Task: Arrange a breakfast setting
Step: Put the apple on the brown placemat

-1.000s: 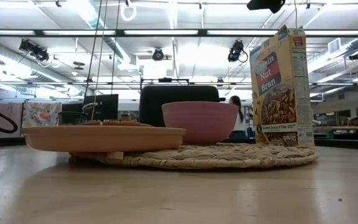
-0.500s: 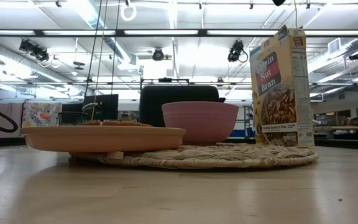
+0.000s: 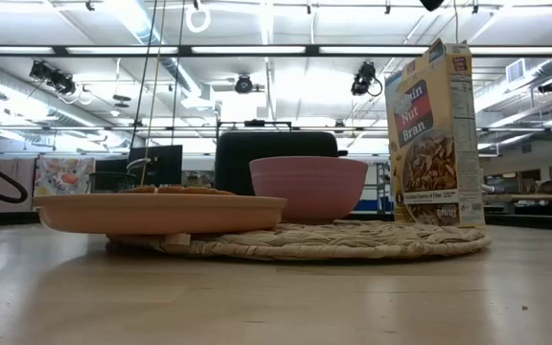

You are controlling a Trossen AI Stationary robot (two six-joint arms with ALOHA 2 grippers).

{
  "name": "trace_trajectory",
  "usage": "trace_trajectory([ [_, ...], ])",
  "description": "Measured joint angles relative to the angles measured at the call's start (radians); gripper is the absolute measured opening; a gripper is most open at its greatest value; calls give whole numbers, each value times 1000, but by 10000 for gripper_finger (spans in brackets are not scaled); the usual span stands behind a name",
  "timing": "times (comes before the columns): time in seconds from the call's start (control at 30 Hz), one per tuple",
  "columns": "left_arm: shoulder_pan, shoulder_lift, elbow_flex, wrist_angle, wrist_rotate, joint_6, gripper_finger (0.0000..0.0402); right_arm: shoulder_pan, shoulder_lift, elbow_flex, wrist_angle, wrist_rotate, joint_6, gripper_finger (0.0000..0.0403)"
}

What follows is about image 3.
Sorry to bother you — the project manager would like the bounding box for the pink cloth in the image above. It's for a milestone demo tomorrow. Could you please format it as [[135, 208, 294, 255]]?
[[0, 157, 36, 214]]

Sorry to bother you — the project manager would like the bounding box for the yellow raisin bran cereal box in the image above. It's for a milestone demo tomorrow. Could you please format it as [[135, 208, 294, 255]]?
[[383, 37, 487, 228]]

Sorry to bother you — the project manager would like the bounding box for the peach round plate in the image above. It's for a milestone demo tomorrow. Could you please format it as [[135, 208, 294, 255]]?
[[33, 193, 288, 236]]

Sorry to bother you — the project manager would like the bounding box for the pink bowl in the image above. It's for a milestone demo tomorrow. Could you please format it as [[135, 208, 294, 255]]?
[[248, 155, 370, 226]]

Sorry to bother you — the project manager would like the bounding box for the small black monitor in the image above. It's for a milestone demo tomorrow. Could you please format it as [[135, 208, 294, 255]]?
[[94, 157, 131, 174]]

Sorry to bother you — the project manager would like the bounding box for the grey air vent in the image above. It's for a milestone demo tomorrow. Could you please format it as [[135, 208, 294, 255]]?
[[505, 57, 527, 84]]

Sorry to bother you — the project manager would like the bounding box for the black spotlight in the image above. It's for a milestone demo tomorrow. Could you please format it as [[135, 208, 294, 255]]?
[[234, 73, 255, 95], [29, 59, 77, 96], [350, 60, 383, 97]]

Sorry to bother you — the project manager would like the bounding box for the blue bin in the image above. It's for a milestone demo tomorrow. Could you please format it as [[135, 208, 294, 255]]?
[[352, 198, 396, 214]]

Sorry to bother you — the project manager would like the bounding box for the silver spoon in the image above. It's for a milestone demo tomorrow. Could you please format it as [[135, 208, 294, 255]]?
[[126, 156, 153, 173]]

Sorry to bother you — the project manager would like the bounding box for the yellowish hanging cable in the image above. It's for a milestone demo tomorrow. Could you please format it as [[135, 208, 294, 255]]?
[[139, 0, 167, 189]]

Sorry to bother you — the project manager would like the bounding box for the black hanging cable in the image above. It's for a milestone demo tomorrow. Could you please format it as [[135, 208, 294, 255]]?
[[171, 0, 185, 146], [128, 0, 158, 150]]

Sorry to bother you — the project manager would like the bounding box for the white ring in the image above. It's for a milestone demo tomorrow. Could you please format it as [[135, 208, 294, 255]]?
[[184, 3, 212, 35]]

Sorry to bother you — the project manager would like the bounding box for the colourful floral cloth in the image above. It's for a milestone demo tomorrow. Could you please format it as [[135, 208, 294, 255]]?
[[34, 155, 96, 196]]

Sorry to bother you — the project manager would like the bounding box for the black mesh utensil holder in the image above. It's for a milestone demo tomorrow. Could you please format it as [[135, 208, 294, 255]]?
[[88, 171, 138, 194]]

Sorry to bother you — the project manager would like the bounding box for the black computer monitor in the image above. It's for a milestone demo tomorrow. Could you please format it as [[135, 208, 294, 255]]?
[[126, 144, 184, 188]]

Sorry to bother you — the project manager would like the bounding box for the round woven straw placemat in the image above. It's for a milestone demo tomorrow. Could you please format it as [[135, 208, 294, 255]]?
[[105, 219, 493, 263]]

